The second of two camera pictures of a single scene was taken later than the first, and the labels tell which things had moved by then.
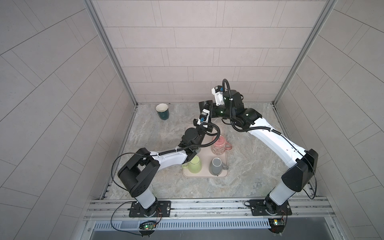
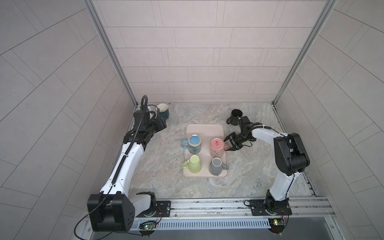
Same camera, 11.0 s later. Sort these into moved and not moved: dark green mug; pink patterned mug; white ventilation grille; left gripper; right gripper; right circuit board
Moved: left gripper; right gripper
Not moved: white ventilation grille; dark green mug; right circuit board; pink patterned mug
